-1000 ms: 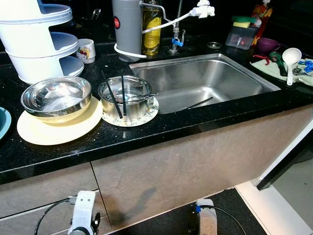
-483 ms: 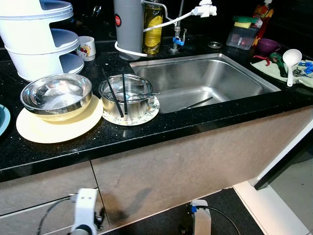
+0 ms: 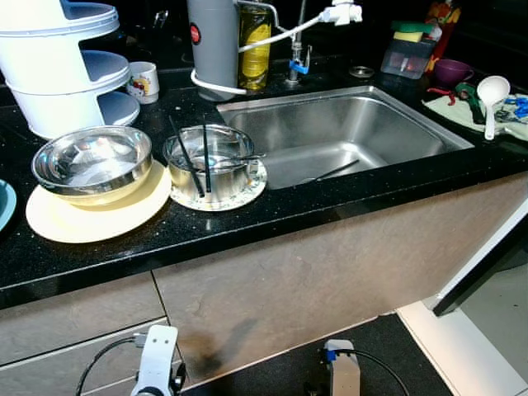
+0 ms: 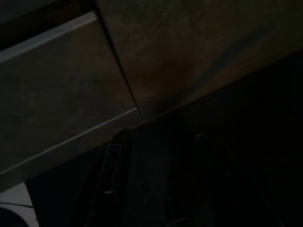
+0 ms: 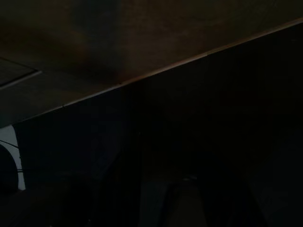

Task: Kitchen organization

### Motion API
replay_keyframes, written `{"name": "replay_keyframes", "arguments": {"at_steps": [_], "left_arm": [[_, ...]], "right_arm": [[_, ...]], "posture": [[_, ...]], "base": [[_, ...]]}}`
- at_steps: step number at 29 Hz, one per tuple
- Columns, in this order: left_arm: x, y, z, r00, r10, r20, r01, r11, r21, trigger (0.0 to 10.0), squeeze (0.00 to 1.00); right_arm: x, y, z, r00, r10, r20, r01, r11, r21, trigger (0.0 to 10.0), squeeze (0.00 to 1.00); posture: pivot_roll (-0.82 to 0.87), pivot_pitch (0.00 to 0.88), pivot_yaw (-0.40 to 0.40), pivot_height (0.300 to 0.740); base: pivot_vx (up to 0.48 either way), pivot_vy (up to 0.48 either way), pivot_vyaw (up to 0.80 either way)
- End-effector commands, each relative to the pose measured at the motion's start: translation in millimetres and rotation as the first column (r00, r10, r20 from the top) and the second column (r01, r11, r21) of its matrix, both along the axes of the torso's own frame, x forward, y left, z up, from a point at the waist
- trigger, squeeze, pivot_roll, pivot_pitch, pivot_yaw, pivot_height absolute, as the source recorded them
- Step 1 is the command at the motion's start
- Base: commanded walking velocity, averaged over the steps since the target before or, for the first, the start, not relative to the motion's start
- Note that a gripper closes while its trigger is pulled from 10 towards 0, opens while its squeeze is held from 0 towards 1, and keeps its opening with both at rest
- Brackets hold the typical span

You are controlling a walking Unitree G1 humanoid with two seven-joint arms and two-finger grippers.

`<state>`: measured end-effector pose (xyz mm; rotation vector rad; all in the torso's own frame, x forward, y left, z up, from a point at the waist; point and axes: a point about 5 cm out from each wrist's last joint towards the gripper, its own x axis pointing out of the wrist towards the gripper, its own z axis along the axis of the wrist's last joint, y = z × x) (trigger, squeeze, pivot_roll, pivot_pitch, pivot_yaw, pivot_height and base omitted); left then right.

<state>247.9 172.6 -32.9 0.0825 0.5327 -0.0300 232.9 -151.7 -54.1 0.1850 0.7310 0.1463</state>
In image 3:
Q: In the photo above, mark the black chopstick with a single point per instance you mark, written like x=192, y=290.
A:
x=334, y=171
x=207, y=157
x=187, y=158

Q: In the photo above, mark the black cabinet side panel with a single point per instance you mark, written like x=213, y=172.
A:
x=483, y=264

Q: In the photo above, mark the small blue plastic item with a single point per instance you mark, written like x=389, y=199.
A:
x=518, y=105

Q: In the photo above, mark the white plastic ladle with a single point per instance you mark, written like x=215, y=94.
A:
x=493, y=89

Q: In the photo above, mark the pale green cloth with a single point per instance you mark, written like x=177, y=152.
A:
x=450, y=111

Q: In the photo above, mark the clear container with sponge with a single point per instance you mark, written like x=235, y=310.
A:
x=408, y=58

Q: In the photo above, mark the stainless steel sink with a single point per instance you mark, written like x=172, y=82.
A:
x=346, y=132

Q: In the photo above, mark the red package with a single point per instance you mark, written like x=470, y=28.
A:
x=444, y=21

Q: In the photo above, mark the grey sink cabinet front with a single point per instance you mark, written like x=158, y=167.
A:
x=330, y=264

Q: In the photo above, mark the round metal drain plug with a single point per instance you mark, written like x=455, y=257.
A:
x=360, y=72

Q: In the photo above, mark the white faucet diverter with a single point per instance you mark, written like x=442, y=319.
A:
x=340, y=13

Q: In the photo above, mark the metal faucet blue clip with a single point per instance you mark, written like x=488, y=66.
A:
x=297, y=62

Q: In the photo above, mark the white patterned plate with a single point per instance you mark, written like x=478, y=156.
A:
x=252, y=191

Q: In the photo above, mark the small deep steel bowl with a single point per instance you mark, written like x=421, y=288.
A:
x=231, y=181

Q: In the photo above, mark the black floor mat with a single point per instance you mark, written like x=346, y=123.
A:
x=272, y=371

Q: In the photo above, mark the yellow cooking oil bottle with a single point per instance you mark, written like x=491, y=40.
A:
x=254, y=54

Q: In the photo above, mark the grey cylinder water filter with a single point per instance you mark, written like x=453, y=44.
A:
x=213, y=49

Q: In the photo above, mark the white printed mug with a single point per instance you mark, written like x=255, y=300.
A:
x=143, y=82

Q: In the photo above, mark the pale yellow plate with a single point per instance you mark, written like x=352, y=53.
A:
x=91, y=223

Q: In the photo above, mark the steel bowl yellow base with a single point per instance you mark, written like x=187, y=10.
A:
x=91, y=165

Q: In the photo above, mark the grey cabinet drawer front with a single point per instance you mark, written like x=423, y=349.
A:
x=74, y=318
x=49, y=371

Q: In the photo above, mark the white round tiered rack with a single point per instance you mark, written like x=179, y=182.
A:
x=58, y=74

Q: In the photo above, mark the blue plate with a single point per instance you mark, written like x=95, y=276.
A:
x=7, y=206

